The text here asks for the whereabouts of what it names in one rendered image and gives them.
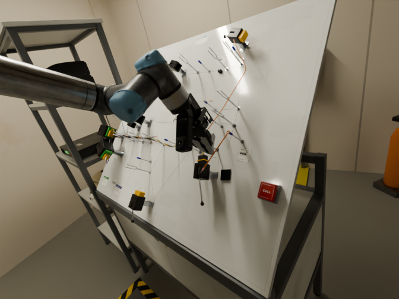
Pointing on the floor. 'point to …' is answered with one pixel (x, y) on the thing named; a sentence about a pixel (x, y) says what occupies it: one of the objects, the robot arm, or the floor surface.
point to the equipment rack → (25, 44)
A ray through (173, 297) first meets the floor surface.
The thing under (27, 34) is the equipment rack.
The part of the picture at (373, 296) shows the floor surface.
